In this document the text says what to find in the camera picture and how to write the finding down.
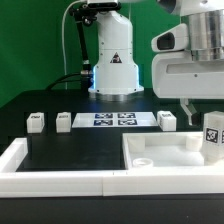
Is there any white marker tag sheet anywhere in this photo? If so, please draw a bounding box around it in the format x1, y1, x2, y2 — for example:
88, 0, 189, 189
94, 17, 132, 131
72, 112, 157, 128

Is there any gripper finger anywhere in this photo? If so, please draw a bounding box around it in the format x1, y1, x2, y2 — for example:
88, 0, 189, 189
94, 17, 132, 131
180, 98, 198, 126

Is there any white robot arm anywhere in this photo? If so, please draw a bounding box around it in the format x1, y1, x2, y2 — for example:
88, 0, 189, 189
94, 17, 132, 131
87, 0, 224, 125

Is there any white u-shaped obstacle fence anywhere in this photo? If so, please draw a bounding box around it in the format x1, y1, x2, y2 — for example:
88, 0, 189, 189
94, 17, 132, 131
0, 138, 224, 198

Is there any white cable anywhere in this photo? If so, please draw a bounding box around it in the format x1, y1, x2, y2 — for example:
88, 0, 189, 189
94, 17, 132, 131
61, 0, 84, 90

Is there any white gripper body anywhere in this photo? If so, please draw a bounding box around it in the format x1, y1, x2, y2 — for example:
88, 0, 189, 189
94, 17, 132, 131
152, 51, 224, 99

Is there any black cable bundle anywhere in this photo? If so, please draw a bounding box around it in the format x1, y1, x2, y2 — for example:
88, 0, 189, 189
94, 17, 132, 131
45, 73, 92, 91

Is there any white square table top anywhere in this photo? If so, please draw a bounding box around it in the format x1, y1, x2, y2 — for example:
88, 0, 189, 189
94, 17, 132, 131
122, 132, 224, 171

